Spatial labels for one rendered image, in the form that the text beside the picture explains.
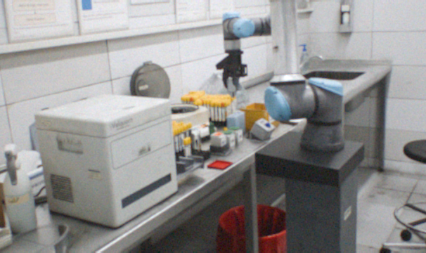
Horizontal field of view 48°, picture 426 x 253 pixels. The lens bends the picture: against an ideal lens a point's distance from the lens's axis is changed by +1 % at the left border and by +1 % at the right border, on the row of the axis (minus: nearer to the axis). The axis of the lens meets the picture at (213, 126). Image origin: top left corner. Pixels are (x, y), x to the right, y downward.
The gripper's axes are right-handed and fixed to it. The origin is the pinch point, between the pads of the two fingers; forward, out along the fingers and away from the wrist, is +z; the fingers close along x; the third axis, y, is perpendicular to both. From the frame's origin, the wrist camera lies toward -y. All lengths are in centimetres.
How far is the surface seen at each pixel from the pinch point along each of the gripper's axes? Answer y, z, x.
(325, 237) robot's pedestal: 64, 38, -11
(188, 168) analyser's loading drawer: 38, 10, -48
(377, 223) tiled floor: -5, 107, 116
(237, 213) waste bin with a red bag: -8, 63, 6
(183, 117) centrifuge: -1.5, 5.5, -24.9
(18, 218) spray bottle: 38, 9, -101
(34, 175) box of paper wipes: 10, 9, -90
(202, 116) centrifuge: -3.9, 7.7, -13.9
